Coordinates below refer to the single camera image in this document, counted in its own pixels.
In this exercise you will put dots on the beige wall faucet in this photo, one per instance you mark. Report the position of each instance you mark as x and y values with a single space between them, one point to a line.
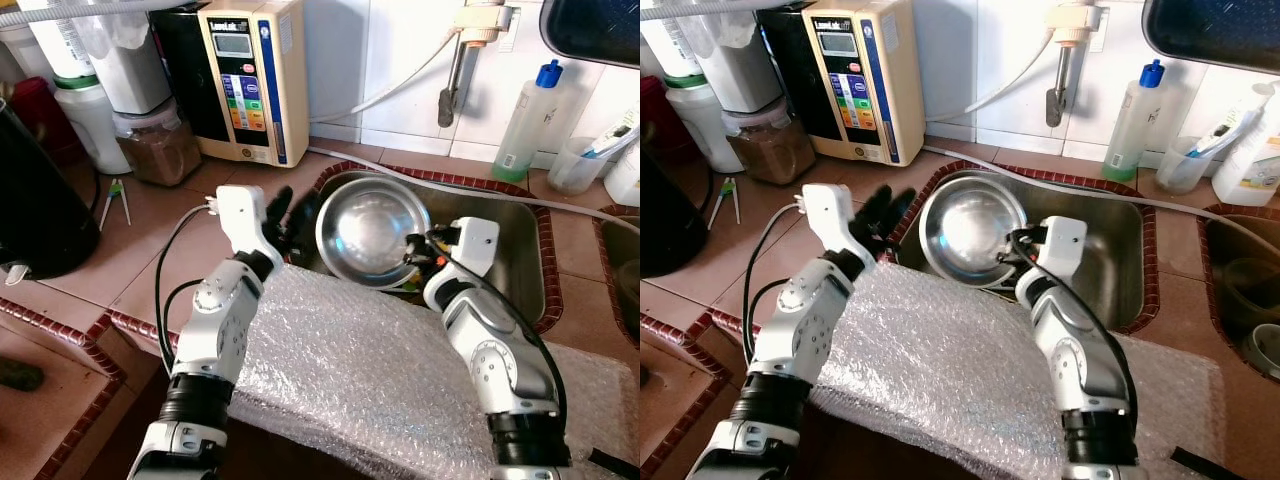
1072 25
474 25

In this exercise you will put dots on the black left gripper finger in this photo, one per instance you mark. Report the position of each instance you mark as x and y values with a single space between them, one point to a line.
305 218
279 208
901 215
875 208

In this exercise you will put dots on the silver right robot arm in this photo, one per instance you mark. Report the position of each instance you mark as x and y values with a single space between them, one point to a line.
1080 360
490 360

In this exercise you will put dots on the black pan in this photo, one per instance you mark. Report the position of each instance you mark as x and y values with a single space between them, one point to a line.
1215 30
595 30

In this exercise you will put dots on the clear plastic cup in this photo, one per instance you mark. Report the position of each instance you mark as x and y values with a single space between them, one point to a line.
573 172
1178 172

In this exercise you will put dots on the round steel bowl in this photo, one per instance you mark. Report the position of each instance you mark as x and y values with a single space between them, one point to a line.
370 230
970 230

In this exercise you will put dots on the white green plastic tongs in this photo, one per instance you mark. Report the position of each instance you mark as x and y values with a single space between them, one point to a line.
116 186
727 184

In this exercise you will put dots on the blue white toothbrush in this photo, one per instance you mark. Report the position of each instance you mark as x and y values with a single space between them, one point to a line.
603 146
1208 143

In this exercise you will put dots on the clear bubble wrap sheet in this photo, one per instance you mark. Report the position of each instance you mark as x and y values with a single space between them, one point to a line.
360 380
950 380

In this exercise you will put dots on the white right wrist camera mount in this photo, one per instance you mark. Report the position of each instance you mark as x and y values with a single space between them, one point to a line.
1062 245
478 245

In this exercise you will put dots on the plain white bottle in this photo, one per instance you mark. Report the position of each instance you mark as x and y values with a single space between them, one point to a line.
57 40
672 45

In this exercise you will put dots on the black kettle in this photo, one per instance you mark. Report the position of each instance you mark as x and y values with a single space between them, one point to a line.
40 210
670 220

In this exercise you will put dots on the dark red container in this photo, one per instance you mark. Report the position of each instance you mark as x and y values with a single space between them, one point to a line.
650 112
38 112

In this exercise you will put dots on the white detergent bottle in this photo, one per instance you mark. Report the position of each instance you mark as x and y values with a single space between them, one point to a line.
1248 160
624 182

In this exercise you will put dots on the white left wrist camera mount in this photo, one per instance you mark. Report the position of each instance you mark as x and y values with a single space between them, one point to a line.
828 215
240 215

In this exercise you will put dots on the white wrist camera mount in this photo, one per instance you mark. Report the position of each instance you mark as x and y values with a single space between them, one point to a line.
1062 245
240 215
478 245
828 215

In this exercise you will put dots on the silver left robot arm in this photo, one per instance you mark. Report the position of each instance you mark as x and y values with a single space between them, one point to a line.
800 320
215 320

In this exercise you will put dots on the clear plastic jug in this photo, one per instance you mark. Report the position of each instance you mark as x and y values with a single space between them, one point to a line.
132 70
742 70

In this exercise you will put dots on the black plastic clip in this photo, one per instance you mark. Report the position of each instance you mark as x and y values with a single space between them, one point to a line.
610 462
1205 465

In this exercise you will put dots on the clear bottle blue cap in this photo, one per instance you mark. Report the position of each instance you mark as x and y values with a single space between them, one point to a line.
1128 130
523 130

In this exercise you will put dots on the jar of brown powder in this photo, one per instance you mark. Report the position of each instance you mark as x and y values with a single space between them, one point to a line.
158 150
770 150

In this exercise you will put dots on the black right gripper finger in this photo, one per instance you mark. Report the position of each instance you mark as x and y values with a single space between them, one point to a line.
1012 250
416 250

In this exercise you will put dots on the beige water ionizer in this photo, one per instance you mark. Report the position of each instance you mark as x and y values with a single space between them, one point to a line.
903 70
290 60

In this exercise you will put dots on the white jar green lid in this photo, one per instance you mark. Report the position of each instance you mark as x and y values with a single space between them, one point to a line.
92 128
702 128

